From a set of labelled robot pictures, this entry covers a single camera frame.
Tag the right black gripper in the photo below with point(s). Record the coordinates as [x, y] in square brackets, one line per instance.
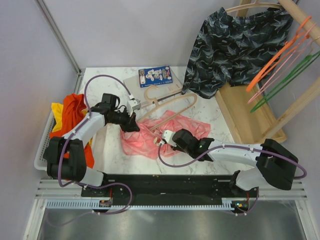
[177, 148]

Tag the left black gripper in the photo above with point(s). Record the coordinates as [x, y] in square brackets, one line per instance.
[130, 125]

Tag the pink patterned shorts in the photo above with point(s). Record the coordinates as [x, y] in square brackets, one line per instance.
[146, 141]

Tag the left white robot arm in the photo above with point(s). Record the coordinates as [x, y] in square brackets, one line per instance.
[65, 155]

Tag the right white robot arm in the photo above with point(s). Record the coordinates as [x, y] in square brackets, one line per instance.
[271, 164]

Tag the wooden hanger rack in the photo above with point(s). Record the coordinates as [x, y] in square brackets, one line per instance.
[246, 127]

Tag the dark leaf-print shorts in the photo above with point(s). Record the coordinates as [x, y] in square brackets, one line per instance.
[232, 50]

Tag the green plastic hanger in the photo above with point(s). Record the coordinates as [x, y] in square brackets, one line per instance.
[297, 70]

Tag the orange plastic hanger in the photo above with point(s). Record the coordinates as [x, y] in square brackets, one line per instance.
[279, 56]

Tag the beige hanger under dark shorts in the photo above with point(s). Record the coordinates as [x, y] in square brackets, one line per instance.
[250, 8]

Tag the grey book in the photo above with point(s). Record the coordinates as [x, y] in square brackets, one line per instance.
[163, 91]

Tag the blue booklet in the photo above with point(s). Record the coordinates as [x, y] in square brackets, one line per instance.
[155, 76]

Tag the orange garment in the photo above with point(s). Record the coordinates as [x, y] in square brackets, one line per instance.
[74, 111]

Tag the yellow garment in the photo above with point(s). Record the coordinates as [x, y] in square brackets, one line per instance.
[57, 110]

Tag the white laundry basket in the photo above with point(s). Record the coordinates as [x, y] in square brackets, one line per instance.
[39, 162]

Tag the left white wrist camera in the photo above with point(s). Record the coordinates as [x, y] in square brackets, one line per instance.
[132, 105]

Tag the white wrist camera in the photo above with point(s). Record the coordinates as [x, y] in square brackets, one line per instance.
[132, 105]
[167, 137]

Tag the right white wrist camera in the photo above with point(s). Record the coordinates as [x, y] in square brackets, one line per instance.
[167, 137]

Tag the white slotted cable duct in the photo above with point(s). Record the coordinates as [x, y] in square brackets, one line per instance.
[95, 204]

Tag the aluminium frame post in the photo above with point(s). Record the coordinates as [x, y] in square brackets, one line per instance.
[58, 35]

